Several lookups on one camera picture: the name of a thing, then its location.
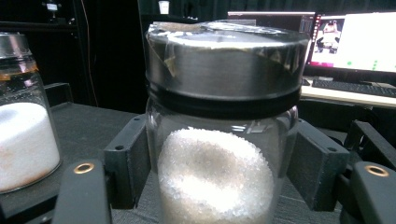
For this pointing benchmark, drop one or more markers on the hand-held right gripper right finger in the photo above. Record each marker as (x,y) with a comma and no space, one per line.
(314,161)

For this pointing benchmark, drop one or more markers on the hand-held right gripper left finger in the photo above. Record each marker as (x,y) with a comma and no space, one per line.
(127,161)

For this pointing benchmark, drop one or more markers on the black two-tier metal shelf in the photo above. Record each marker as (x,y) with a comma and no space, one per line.
(87,130)

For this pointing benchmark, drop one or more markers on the glass jar of fine powder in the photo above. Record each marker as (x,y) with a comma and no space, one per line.
(25,140)

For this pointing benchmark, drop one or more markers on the glass jar of coarse crystals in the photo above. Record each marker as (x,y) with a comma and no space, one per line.
(224,77)

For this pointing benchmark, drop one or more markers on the black keyboard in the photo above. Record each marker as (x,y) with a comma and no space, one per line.
(351,87)

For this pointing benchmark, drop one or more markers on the bright computer monitor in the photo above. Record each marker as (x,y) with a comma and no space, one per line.
(358,40)

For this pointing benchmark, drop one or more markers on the white paper cup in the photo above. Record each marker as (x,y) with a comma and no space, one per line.
(164,6)

